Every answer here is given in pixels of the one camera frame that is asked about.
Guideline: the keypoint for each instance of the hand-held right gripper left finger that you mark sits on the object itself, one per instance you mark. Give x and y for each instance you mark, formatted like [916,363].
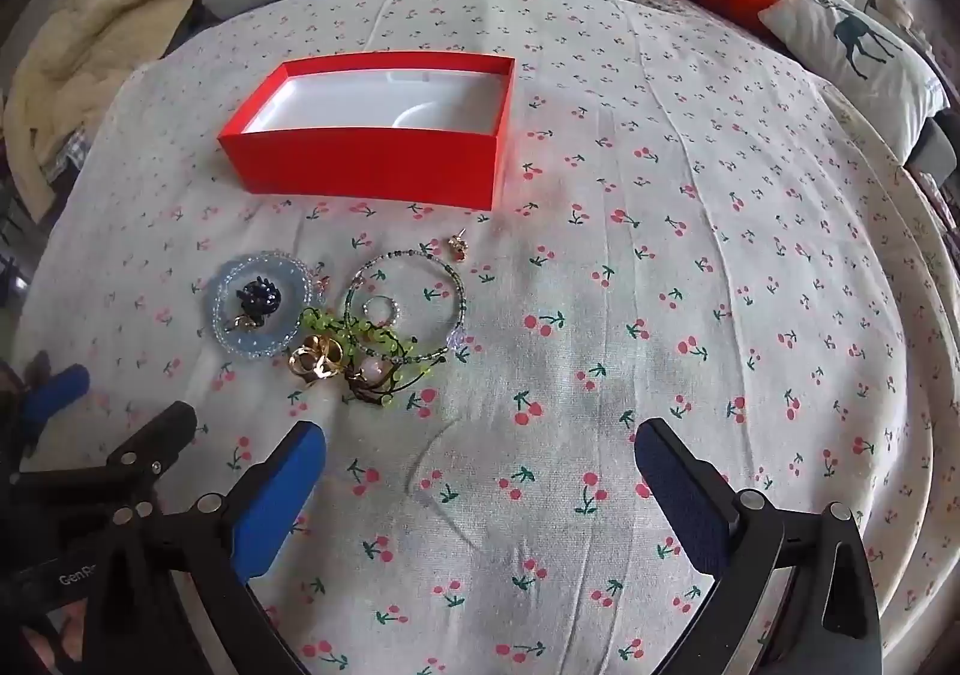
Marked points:
[281,495]

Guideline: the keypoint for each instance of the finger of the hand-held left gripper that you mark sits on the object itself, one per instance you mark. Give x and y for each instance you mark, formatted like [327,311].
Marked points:
[161,435]
[56,390]

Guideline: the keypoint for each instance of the cherry print bedsheet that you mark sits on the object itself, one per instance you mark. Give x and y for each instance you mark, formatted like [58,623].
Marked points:
[675,270]

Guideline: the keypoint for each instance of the beige fleece blanket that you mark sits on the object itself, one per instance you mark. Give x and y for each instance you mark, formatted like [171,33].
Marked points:
[112,7]

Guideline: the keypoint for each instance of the red cardboard box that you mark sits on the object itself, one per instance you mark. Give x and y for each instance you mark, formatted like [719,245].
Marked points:
[360,165]

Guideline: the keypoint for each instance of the grey chair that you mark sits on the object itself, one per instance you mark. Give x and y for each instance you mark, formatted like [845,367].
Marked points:
[934,146]

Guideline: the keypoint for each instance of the floral quilted cloth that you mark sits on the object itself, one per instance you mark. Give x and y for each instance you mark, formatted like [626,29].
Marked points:
[937,202]

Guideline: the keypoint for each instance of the small stud earring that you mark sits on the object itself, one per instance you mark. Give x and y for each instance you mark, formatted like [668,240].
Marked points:
[456,245]

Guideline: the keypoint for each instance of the white deer print pillow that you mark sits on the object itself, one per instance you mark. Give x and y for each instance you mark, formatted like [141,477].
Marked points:
[847,52]

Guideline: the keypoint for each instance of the gold hoop earring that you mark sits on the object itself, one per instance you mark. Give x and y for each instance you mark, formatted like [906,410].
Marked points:
[304,364]
[330,352]

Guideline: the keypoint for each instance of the plaid cloth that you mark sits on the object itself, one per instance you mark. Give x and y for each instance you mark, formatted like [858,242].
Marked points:
[64,154]

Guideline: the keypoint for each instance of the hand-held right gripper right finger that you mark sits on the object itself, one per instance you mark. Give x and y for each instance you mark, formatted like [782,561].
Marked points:
[679,495]

